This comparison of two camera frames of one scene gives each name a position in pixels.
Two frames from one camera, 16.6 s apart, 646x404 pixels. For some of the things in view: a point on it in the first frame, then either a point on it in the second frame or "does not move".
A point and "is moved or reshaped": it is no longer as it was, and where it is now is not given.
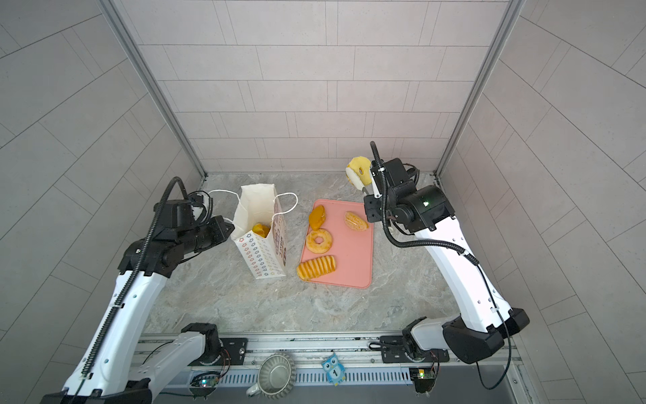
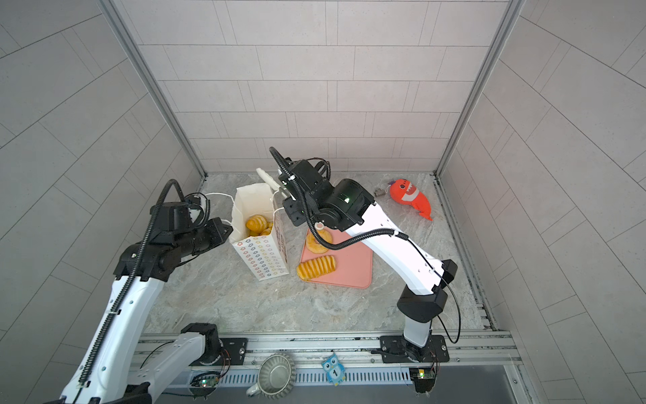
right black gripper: [369, 208] → [292, 203]
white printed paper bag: [259, 231] does not move
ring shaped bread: [319, 248] does not move
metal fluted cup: [276, 375] does not move
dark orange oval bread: [317, 216] is moved or reshaped
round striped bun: [261, 230] is moved or reshaped
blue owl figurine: [334, 369] does not move
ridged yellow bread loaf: [315, 267] does not move
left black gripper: [216, 223] does not move
